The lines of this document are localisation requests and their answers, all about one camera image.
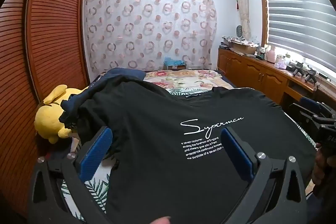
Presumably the black printed t-shirt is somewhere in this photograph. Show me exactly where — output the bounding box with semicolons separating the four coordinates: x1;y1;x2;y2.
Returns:
60;77;316;223

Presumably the person's right hand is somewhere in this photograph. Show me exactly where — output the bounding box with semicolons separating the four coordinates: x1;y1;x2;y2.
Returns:
311;143;335;185

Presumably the palm leaf bed sheet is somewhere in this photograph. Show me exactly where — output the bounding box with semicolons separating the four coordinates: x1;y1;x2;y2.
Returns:
60;87;317;222

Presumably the wooden sideboard cabinet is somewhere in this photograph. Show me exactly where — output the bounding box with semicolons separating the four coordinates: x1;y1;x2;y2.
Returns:
217;48;335;109

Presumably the yellow plush toy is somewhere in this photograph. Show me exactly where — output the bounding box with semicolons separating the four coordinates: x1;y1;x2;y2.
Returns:
34;85;86;144

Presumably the navy folded garment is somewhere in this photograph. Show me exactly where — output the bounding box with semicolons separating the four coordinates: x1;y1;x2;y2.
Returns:
60;68;146;115

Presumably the spare black gripper on sideboard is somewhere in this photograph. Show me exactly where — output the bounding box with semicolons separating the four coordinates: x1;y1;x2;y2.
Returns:
286;62;317;85

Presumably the pink jar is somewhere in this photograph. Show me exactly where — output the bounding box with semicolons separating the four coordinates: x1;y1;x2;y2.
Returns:
266;46;277;64

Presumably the floral bed blanket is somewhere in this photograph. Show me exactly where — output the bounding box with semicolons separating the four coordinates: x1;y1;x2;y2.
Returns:
144;69;234;90

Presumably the grey zebra window blind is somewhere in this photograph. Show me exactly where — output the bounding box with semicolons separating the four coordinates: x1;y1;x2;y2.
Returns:
266;0;336;70

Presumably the open cardboard box with clutter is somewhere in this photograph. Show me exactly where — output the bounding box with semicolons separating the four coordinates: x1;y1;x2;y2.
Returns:
222;36;259;55

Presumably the cardboard box with blue cloth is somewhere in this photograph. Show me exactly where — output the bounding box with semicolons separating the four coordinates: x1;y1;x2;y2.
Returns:
163;57;186;71

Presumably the small round desk fan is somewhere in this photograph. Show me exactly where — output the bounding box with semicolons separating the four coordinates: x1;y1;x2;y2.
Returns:
236;25;243;39

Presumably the wooden louvered wardrobe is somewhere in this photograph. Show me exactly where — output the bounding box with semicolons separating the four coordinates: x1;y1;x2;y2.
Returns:
1;0;89;218

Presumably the circle patterned sheer curtain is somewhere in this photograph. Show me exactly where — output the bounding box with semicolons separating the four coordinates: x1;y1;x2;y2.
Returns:
83;0;217;74

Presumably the cream tied side curtain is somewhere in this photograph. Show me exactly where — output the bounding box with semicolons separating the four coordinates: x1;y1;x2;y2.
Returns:
231;0;252;41

